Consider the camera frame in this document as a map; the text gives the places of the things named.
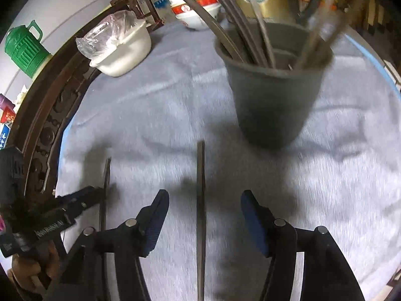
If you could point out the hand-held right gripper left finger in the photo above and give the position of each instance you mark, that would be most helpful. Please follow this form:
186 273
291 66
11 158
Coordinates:
155 225

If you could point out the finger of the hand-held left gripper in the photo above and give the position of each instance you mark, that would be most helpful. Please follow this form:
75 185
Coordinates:
81 196

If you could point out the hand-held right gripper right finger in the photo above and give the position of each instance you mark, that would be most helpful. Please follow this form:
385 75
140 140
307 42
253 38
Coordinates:
255 222

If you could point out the dark thin chopstick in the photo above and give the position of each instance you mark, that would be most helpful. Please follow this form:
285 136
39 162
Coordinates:
105 178

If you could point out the brown chopstick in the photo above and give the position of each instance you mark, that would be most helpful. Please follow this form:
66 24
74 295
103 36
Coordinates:
201 210

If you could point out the dark grey utensil cup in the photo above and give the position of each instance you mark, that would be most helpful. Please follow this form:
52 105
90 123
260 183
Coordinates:
275 100

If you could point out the black long utensil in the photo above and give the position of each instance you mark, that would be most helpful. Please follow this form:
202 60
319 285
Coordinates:
219 31

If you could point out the person's left hand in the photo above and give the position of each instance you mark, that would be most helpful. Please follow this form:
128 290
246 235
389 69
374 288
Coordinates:
34 269

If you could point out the blue packet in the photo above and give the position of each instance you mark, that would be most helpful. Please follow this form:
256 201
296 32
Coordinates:
3 136

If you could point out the carved wooden table rim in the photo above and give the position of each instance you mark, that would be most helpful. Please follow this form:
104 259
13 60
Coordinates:
47 116

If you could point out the red packet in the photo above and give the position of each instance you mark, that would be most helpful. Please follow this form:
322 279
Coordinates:
8 115

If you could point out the grey cloth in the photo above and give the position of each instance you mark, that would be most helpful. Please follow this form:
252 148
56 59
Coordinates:
156 116

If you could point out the pink bottle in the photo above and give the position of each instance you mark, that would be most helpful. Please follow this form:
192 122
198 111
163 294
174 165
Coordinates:
5 100

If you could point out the white plastic bowl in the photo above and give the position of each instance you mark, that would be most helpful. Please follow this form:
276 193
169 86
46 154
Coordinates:
128 53

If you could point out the green plastic jug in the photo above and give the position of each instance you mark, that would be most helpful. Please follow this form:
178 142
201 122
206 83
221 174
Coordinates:
25 50

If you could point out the clear plastic bag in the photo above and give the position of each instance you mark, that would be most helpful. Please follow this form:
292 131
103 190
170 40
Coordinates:
106 34

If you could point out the brown wooden rack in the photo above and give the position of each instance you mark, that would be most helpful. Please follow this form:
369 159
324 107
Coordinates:
147 9

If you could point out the blue table mat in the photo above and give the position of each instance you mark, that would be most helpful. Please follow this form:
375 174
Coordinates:
382 65

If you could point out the white box blue print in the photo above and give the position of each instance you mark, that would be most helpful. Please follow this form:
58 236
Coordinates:
161 3

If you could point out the gold kettle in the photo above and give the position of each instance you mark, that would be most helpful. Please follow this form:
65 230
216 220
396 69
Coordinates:
282 3

